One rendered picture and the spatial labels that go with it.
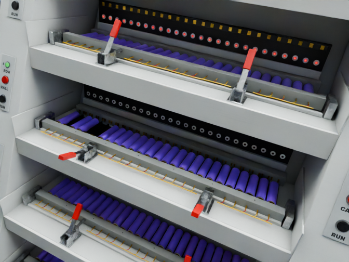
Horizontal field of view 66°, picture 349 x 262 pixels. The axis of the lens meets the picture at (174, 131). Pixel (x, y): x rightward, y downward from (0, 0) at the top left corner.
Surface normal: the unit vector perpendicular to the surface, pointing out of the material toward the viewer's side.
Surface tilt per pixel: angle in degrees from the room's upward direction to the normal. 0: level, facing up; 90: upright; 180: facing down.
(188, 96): 110
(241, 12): 90
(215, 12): 90
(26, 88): 90
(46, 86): 90
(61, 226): 20
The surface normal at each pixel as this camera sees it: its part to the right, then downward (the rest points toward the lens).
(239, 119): -0.40, 0.41
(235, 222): 0.13, -0.86
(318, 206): -0.33, 0.10
